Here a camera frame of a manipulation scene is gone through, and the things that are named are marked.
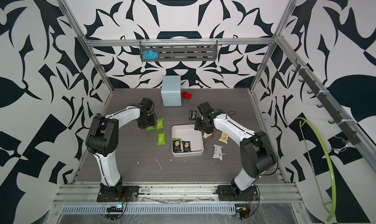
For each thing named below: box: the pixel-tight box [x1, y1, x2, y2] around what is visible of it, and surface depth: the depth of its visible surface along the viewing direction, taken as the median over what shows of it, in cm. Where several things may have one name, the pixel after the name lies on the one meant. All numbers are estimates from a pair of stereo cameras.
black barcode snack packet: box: [188, 110, 198, 120], surface depth 107 cm
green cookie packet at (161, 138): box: [157, 132, 167, 146], surface depth 94 cm
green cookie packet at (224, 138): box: [218, 132, 229, 145], surface depth 94 cm
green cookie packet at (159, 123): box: [155, 118, 165, 131], surface depth 100 cm
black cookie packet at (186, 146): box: [181, 140, 192, 153], surface depth 91 cm
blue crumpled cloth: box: [141, 49, 160, 63], surface depth 93 cm
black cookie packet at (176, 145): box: [172, 137, 182, 153], surface depth 89 cm
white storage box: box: [171, 124, 205, 158], surface depth 93 cm
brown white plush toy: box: [201, 132, 213, 140], surface depth 93 cm
